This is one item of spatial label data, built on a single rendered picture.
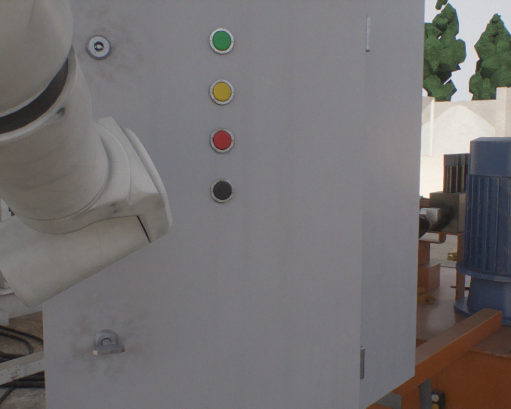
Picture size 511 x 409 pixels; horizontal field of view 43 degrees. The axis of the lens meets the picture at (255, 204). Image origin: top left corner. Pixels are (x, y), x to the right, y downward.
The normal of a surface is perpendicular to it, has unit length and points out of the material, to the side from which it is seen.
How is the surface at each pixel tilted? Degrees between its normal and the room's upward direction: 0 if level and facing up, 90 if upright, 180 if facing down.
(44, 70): 123
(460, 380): 90
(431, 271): 90
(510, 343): 0
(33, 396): 0
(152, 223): 139
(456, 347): 90
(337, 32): 90
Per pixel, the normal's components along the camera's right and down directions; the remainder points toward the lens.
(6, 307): 0.78, 0.07
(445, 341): 0.00, -0.99
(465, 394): -0.57, 0.09
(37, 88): 0.70, 0.67
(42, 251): 0.22, -0.07
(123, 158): 0.69, -0.48
